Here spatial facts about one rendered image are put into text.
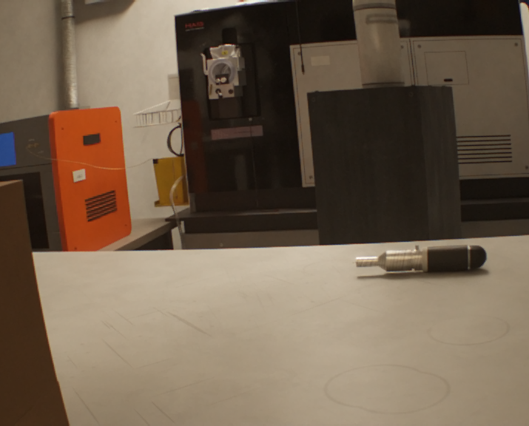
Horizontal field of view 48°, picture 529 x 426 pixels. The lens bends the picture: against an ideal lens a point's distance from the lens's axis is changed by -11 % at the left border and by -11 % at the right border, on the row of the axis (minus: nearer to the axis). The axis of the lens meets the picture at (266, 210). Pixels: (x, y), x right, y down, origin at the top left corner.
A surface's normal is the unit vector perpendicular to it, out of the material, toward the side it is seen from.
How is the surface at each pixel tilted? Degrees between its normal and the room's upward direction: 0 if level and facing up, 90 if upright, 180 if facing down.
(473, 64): 90
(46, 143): 90
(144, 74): 90
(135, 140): 90
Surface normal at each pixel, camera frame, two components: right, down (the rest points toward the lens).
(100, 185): 0.97, -0.04
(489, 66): -0.25, 0.17
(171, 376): -0.09, -0.98
